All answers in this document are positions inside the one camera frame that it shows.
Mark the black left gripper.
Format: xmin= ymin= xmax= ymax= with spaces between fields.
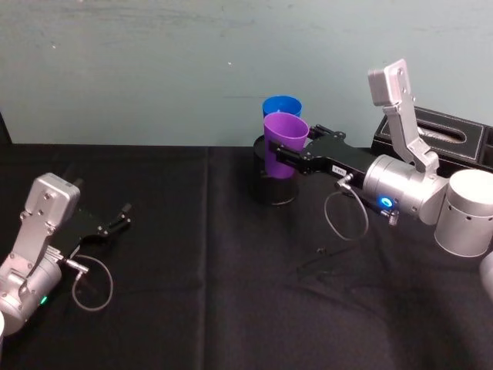
xmin=47 ymin=177 xmax=132 ymax=258

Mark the thin dark gripper cable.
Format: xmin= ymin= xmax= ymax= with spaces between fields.
xmin=61 ymin=254 xmax=114 ymax=312
xmin=324 ymin=172 xmax=371 ymax=242

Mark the thin dark right gripper cable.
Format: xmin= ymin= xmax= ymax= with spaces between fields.
xmin=324 ymin=172 xmax=371 ymax=242

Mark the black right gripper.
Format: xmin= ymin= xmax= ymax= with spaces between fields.
xmin=269 ymin=123 xmax=377 ymax=190

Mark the thin dark left gripper cable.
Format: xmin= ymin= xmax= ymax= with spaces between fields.
xmin=61 ymin=254 xmax=114 ymax=312

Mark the blue plastic cup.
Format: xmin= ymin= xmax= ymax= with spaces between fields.
xmin=262 ymin=95 xmax=304 ymax=119

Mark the black table cloth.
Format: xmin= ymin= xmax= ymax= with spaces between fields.
xmin=0 ymin=142 xmax=493 ymax=370

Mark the black stitched tissue box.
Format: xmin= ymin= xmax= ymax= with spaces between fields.
xmin=371 ymin=106 xmax=493 ymax=179

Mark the purple plastic cup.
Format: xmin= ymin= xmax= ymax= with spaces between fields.
xmin=263 ymin=112 xmax=311 ymax=180

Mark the black cylindrical container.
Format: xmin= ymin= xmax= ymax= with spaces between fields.
xmin=250 ymin=134 xmax=300 ymax=207

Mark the black upright object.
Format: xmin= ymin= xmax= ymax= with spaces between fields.
xmin=0 ymin=111 xmax=12 ymax=146

